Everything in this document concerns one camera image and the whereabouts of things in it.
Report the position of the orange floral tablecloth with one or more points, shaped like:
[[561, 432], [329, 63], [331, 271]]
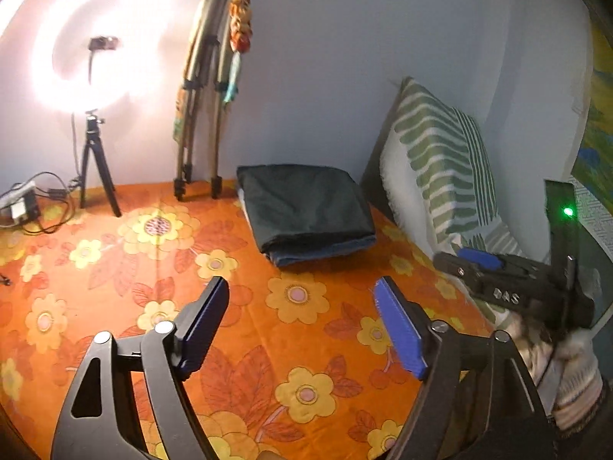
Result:
[[249, 318]]

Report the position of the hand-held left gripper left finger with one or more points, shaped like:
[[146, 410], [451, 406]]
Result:
[[203, 326]]

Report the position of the green striped white cushion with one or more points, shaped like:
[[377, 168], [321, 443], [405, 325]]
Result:
[[431, 153]]

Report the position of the white power strip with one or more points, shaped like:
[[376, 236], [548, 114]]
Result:
[[9, 196]]

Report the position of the folded blue jeans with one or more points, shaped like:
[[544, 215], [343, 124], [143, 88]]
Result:
[[316, 252]]

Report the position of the person's right hand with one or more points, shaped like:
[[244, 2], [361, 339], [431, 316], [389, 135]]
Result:
[[574, 359]]

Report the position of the hanging orange ornament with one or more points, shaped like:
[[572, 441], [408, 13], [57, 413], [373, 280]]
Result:
[[239, 24]]

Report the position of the silver folded tripod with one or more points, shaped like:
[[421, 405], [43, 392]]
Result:
[[215, 105]]

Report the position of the dark green pants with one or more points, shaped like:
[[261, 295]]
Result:
[[306, 206]]

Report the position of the black power adapter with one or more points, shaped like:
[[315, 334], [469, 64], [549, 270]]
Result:
[[28, 208]]

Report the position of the colourful hanging cloth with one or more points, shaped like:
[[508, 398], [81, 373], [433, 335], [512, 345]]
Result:
[[181, 110]]

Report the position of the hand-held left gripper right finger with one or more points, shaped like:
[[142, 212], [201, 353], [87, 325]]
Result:
[[397, 326]]

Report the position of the person's right forearm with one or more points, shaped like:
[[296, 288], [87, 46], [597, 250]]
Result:
[[589, 441]]

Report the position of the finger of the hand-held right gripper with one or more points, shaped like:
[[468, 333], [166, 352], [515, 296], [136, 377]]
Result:
[[479, 258], [457, 270]]

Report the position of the wall painting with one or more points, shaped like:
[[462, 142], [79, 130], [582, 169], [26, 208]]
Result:
[[598, 129]]

